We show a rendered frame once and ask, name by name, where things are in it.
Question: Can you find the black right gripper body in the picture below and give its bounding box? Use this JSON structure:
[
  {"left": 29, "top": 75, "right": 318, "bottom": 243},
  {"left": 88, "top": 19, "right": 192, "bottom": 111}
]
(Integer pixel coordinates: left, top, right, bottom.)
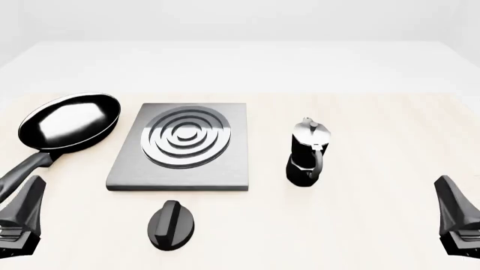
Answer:
[{"left": 439, "top": 224, "right": 480, "bottom": 257}]

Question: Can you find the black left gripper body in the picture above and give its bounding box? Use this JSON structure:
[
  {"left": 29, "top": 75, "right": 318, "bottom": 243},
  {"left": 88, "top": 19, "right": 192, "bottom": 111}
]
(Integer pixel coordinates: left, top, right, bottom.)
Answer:
[{"left": 0, "top": 216, "right": 41, "bottom": 260}]

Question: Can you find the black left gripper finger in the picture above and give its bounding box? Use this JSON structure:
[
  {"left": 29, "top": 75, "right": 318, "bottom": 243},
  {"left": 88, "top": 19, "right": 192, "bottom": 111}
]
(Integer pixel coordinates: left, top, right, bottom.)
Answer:
[{"left": 0, "top": 175, "right": 47, "bottom": 227}]

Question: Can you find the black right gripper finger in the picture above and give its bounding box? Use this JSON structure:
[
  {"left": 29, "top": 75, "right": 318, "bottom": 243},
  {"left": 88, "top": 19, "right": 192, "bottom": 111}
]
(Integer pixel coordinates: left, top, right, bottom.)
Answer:
[{"left": 433, "top": 174, "right": 480, "bottom": 233}]

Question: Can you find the round black stove knob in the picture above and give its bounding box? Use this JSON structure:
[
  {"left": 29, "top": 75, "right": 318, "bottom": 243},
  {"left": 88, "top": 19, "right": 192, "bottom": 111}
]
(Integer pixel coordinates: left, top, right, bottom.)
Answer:
[{"left": 147, "top": 199, "right": 196, "bottom": 252}]

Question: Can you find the flat grey stove plate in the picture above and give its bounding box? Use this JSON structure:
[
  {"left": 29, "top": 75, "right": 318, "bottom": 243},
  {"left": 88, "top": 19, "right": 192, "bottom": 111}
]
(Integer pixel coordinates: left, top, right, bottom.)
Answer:
[{"left": 105, "top": 102, "right": 251, "bottom": 193}]

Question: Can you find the black frying pan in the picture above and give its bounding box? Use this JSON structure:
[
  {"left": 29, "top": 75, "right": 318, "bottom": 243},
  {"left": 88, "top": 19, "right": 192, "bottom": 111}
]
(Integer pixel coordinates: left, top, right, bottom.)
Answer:
[{"left": 0, "top": 91, "right": 123, "bottom": 203}]

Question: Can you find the black and silver moka pot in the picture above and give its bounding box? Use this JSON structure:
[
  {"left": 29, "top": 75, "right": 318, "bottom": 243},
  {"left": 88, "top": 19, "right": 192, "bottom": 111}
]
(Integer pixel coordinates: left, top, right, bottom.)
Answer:
[{"left": 285, "top": 117, "right": 332, "bottom": 188}]

